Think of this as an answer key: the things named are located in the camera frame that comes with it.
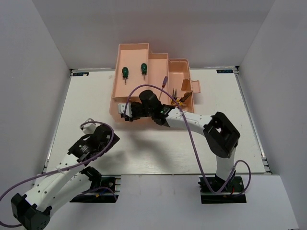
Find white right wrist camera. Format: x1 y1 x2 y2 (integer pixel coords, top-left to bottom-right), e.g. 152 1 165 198
118 103 132 119

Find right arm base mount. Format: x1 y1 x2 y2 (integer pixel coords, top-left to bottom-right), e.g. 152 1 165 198
198 176 247 204

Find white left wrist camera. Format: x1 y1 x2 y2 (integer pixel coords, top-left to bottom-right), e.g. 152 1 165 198
80 118 96 135

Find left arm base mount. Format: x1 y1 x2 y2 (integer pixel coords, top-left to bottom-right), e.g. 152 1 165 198
70 176 121 204

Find pink plastic toolbox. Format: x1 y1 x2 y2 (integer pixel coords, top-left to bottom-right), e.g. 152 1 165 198
110 43 201 123

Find green stubby screwdriver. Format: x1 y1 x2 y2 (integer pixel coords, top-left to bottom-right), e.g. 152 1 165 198
122 67 129 84
141 63 147 79

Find yellow black pliers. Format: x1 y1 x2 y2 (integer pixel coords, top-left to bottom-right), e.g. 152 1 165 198
177 91 193 107

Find dark blue right label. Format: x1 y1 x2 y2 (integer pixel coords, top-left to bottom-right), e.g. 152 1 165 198
216 69 234 74

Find dark blue corner label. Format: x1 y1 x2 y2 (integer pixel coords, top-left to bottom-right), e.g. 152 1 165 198
72 72 89 77

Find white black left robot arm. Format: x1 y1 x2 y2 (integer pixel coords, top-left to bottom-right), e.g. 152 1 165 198
11 123 119 230

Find blue handled screwdriver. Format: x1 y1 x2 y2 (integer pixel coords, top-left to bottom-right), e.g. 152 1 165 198
158 76 168 100

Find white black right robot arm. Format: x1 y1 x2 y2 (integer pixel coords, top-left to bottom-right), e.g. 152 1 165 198
126 90 240 191

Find yellow long nose pliers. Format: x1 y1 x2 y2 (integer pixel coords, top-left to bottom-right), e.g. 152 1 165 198
171 89 183 107

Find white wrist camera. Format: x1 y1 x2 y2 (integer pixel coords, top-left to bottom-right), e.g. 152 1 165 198
118 103 132 119
80 118 96 135

